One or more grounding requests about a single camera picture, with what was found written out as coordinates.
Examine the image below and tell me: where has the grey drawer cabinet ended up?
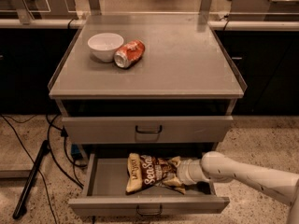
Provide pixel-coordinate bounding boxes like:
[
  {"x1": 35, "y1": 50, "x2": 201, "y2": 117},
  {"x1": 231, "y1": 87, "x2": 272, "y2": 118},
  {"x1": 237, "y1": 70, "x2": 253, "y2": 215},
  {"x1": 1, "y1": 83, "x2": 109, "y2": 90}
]
[{"x1": 47, "y1": 12, "x2": 248, "y2": 217}]

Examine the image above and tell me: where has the white horizontal rail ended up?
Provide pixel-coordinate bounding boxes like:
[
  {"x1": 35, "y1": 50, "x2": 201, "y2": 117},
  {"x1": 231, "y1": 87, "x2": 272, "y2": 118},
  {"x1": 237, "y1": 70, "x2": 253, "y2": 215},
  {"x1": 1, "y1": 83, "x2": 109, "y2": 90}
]
[{"x1": 0, "y1": 19, "x2": 299, "y2": 32}]

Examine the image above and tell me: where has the brown chip bag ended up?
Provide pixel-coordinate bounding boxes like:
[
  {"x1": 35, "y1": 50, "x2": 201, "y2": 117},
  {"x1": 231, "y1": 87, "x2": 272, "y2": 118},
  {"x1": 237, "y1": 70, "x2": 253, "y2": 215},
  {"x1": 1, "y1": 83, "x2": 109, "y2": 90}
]
[{"x1": 126, "y1": 153, "x2": 186, "y2": 194}]

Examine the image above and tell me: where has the black floor cable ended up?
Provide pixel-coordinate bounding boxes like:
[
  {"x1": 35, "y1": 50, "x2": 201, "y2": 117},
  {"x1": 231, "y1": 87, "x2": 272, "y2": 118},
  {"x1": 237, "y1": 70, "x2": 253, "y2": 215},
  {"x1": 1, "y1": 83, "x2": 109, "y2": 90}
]
[{"x1": 0, "y1": 113, "x2": 60, "y2": 224}]

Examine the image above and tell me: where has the right metal post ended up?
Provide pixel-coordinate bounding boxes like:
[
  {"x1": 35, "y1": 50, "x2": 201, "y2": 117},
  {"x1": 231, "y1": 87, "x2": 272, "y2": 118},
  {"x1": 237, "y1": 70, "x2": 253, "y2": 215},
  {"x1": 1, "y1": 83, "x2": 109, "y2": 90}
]
[{"x1": 198, "y1": 0, "x2": 212, "y2": 24}]

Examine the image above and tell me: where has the orange soda can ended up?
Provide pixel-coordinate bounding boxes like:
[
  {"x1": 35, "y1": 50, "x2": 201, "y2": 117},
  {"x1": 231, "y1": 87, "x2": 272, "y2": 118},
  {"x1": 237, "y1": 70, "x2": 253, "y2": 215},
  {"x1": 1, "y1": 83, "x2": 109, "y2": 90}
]
[{"x1": 114, "y1": 40, "x2": 145, "y2": 69}]

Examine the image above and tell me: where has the black upper drawer handle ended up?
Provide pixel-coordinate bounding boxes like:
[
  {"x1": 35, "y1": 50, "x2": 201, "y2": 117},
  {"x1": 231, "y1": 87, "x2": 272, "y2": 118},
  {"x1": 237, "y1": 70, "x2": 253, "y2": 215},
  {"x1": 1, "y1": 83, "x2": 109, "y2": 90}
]
[{"x1": 135, "y1": 125, "x2": 163, "y2": 134}]

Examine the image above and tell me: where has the black bar on floor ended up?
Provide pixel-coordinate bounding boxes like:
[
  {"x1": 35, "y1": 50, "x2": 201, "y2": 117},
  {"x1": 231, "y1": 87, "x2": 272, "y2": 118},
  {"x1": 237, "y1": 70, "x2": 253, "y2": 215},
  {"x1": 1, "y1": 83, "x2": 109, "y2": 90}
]
[{"x1": 12, "y1": 140, "x2": 49, "y2": 219}]

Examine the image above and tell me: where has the open middle drawer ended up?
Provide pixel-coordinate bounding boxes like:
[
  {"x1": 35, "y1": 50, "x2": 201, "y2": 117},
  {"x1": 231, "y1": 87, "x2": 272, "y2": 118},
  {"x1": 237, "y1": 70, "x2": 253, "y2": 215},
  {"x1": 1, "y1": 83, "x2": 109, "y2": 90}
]
[{"x1": 69, "y1": 143, "x2": 230, "y2": 217}]

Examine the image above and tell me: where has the black drawer handle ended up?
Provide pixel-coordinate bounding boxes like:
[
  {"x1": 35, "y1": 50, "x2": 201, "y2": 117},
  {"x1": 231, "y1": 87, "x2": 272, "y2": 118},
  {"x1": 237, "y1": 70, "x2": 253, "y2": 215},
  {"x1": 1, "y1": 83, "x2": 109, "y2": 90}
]
[
  {"x1": 135, "y1": 205, "x2": 163, "y2": 217},
  {"x1": 135, "y1": 125, "x2": 163, "y2": 134}
]

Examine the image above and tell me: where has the closed upper drawer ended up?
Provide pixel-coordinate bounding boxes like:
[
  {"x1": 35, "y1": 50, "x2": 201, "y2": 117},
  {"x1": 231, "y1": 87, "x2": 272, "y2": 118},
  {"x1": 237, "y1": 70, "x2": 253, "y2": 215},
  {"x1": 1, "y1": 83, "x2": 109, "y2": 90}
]
[{"x1": 63, "y1": 116, "x2": 233, "y2": 145}]

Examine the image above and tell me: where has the white bowl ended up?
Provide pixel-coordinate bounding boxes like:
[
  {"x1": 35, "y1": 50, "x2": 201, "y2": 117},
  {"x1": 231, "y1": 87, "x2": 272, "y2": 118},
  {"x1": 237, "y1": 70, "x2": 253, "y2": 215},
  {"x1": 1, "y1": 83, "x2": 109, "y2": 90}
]
[{"x1": 88, "y1": 33, "x2": 124, "y2": 62}]

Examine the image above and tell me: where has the black middle drawer handle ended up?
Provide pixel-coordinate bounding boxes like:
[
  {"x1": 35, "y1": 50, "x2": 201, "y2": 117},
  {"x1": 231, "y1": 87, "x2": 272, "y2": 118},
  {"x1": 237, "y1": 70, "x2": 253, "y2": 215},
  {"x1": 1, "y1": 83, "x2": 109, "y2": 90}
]
[{"x1": 135, "y1": 205, "x2": 163, "y2": 217}]

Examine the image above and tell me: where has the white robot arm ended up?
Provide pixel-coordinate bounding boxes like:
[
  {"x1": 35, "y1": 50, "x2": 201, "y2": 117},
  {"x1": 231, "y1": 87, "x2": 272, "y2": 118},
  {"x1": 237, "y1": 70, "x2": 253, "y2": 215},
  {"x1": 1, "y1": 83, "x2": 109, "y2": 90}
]
[{"x1": 170, "y1": 151, "x2": 299, "y2": 224}]

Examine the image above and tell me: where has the far left metal post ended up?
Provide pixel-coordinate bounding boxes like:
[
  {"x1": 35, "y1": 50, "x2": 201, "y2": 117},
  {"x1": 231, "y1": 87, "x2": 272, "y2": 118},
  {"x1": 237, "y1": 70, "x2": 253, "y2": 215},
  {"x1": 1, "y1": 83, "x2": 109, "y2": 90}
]
[{"x1": 11, "y1": 0, "x2": 33, "y2": 25}]

